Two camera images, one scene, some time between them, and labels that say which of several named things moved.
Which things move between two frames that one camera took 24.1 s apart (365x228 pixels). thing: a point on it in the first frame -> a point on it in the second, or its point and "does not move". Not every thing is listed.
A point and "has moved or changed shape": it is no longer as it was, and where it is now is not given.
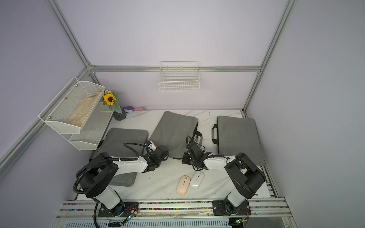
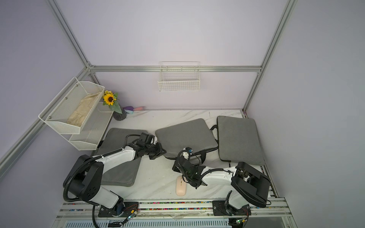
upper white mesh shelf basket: x=70 y=109 does not move
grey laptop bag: x=120 y=143 does not move
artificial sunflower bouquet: x=110 y=98 does not move
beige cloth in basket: x=80 y=114 does not move
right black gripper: x=185 y=158 -> x=177 y=168
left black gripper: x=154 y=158 -> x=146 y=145
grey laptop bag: x=234 y=135 does not move
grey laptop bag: x=171 y=131 has moved or changed shape
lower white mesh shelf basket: x=92 y=130 does not move
